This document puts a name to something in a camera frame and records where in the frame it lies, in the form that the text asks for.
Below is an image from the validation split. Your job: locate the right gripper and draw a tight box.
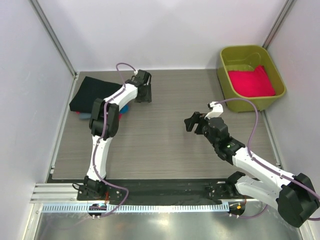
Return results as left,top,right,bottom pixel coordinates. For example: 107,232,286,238
184,111,219,147

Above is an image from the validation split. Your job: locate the black t-shirt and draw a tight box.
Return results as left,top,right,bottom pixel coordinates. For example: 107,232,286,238
69,76,122,114

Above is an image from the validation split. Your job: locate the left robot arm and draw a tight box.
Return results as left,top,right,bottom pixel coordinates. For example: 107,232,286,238
78,69,152,200

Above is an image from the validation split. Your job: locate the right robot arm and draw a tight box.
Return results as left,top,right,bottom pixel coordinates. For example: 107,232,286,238
184,111,320,228

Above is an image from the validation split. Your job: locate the blue folded t-shirt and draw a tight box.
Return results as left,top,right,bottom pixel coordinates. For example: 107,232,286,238
119,104,129,115

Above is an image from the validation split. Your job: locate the olive green plastic bin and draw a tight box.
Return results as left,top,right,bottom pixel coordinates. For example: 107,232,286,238
217,45,287,113

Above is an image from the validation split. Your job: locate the pink t-shirt in bin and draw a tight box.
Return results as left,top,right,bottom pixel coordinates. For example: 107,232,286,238
228,65,276,98

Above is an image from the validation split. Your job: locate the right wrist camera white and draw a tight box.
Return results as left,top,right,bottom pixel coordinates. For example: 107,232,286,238
204,101,224,120

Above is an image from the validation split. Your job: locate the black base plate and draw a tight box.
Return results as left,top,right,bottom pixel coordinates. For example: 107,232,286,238
76,178,244,206

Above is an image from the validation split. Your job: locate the aluminium frame rail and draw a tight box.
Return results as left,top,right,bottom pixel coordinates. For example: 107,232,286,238
30,183,78,203

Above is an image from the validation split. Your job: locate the slotted cable duct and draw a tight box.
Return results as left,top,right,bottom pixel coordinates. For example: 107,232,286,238
42,202,230,214

